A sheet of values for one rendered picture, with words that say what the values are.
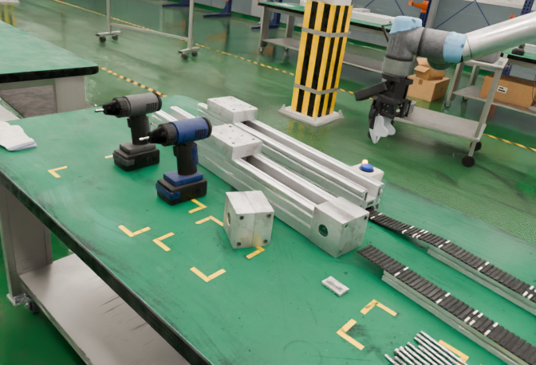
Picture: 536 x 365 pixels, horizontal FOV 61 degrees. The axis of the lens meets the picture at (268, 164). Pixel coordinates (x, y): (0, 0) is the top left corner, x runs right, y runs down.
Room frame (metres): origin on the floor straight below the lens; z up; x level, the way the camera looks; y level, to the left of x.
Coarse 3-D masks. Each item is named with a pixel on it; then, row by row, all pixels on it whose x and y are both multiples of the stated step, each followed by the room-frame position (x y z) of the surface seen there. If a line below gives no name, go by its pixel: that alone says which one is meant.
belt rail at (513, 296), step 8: (432, 248) 0.95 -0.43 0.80; (440, 256) 0.93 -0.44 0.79; (448, 256) 0.92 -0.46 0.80; (448, 264) 0.91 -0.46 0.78; (456, 264) 0.91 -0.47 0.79; (464, 264) 0.89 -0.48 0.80; (464, 272) 0.89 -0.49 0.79; (472, 272) 0.88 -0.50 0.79; (480, 280) 0.86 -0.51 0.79; (488, 280) 0.85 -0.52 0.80; (496, 288) 0.83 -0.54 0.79; (504, 288) 0.82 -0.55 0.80; (504, 296) 0.82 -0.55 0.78; (512, 296) 0.81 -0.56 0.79; (520, 296) 0.80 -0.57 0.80; (520, 304) 0.79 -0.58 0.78; (528, 304) 0.79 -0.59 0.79
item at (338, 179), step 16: (208, 112) 1.60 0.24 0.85; (240, 128) 1.46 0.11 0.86; (256, 128) 1.51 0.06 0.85; (272, 128) 1.48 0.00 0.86; (272, 144) 1.34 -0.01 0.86; (288, 144) 1.39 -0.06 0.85; (304, 144) 1.37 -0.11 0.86; (272, 160) 1.34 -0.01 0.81; (288, 160) 1.29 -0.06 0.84; (304, 160) 1.24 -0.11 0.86; (320, 160) 1.29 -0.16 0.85; (336, 160) 1.27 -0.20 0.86; (304, 176) 1.24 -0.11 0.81; (320, 176) 1.19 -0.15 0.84; (336, 176) 1.15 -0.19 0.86; (352, 176) 1.20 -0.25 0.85; (368, 176) 1.18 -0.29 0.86; (336, 192) 1.14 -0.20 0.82; (352, 192) 1.12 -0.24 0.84; (368, 192) 1.15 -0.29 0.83
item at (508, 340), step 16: (368, 256) 0.86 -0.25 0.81; (384, 256) 0.87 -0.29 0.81; (400, 272) 0.81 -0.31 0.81; (416, 288) 0.76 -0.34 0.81; (432, 288) 0.77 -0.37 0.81; (448, 304) 0.73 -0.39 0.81; (464, 304) 0.73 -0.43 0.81; (464, 320) 0.68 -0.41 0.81; (480, 320) 0.69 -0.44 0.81; (496, 336) 0.65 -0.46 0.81; (512, 336) 0.66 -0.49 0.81; (512, 352) 0.62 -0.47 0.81; (528, 352) 0.62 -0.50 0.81
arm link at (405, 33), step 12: (396, 24) 1.26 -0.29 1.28; (408, 24) 1.24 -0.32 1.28; (420, 24) 1.25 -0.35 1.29; (396, 36) 1.25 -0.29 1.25; (408, 36) 1.24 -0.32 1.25; (420, 36) 1.23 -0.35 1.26; (396, 48) 1.24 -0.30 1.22; (408, 48) 1.24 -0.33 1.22; (396, 60) 1.24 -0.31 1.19; (408, 60) 1.24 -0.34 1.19
